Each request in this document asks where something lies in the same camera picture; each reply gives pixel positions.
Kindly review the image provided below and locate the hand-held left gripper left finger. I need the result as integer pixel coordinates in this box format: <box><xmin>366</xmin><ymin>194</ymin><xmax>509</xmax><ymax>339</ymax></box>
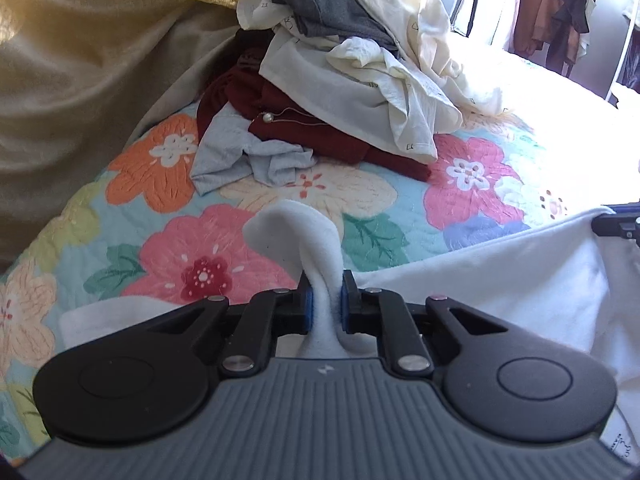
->
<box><xmin>142</xmin><ymin>271</ymin><xmax>316</xmax><ymax>377</ymax></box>

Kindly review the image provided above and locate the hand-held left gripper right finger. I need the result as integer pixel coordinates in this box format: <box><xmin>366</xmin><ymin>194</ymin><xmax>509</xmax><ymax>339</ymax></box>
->
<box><xmin>340</xmin><ymin>270</ymin><xmax>513</xmax><ymax>379</ymax></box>

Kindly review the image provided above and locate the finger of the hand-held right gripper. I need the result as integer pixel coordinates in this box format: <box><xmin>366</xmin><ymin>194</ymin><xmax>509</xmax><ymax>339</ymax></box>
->
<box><xmin>591</xmin><ymin>203</ymin><xmax>640</xmax><ymax>249</ymax></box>

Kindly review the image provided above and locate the floral quilt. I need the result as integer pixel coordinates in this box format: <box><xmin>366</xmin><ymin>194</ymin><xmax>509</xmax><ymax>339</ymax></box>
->
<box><xmin>0</xmin><ymin>35</ymin><xmax>640</xmax><ymax>466</ymax></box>

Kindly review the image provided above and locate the white rack pole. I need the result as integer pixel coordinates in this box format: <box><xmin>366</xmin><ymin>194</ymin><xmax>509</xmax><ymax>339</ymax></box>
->
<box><xmin>604</xmin><ymin>7</ymin><xmax>638</xmax><ymax>103</ymax></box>

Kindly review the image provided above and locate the dark red garment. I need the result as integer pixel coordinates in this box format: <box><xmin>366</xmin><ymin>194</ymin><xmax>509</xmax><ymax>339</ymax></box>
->
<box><xmin>196</xmin><ymin>27</ymin><xmax>432</xmax><ymax>183</ymax></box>

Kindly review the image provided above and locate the light blue-grey garment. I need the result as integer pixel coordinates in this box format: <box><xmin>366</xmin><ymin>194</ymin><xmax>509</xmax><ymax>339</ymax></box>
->
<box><xmin>190</xmin><ymin>107</ymin><xmax>318</xmax><ymax>197</ymax></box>

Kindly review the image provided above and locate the brown hanging garment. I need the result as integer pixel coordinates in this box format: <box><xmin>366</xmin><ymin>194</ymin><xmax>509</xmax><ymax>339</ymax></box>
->
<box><xmin>511</xmin><ymin>0</ymin><xmax>571</xmax><ymax>59</ymax></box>

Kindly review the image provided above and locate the white sheer cloth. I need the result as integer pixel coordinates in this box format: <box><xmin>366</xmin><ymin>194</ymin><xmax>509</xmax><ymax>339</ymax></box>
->
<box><xmin>260</xmin><ymin>25</ymin><xmax>401</xmax><ymax>133</ymax></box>

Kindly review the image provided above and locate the cream printed shirt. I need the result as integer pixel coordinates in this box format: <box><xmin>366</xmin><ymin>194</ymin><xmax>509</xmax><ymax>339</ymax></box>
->
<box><xmin>237</xmin><ymin>0</ymin><xmax>503</xmax><ymax>165</ymax></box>

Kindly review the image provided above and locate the beige curtain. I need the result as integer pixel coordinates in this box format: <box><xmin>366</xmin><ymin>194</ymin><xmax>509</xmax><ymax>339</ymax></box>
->
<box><xmin>0</xmin><ymin>0</ymin><xmax>283</xmax><ymax>273</ymax></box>

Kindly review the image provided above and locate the dark grey garment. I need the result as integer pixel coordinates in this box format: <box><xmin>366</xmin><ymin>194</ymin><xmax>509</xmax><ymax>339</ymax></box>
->
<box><xmin>270</xmin><ymin>0</ymin><xmax>401</xmax><ymax>53</ymax></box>

